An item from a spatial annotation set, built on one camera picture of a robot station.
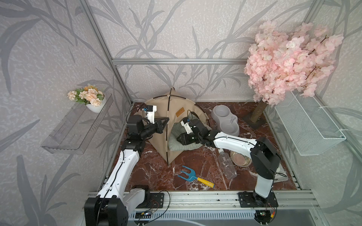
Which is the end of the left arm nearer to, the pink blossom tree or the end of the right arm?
the end of the right arm

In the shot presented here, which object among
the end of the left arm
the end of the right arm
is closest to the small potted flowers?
the end of the left arm

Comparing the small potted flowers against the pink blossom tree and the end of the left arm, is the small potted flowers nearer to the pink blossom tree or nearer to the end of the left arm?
the end of the left arm

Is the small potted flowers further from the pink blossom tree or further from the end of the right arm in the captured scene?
the pink blossom tree

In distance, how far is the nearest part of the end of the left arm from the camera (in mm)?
579
